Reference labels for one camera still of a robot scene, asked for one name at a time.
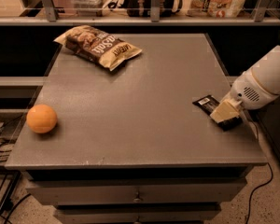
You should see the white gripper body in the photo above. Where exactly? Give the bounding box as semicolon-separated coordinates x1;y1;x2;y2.
230;69;278;110

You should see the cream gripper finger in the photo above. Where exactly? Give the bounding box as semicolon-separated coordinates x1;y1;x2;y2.
210;99;241;123

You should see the black rxbar chocolate bar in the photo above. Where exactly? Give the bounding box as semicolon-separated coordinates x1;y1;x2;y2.
191;94;244;132

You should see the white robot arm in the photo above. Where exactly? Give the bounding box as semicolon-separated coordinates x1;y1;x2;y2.
210;45;280;123

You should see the printed snack bag on shelf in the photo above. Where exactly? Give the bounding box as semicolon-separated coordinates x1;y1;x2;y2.
187;0;245;18

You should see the grey drawer cabinet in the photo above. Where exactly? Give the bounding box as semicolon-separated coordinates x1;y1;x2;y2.
7;34;266;224

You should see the black bag on shelf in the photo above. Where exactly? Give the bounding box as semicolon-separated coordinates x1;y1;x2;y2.
122;0;183;17

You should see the brown chip bag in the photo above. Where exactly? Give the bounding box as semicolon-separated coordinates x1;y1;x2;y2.
54;25;142;71

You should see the orange fruit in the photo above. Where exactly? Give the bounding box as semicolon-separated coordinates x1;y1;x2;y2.
26;105;57;133

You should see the grey metal shelf rail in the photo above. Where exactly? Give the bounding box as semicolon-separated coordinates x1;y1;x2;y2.
0;0;280;26

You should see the black floor cable right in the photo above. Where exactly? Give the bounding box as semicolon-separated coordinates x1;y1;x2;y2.
244;121;274;224

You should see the black floor cables left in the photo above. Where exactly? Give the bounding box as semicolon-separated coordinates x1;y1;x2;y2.
0;115;32;224

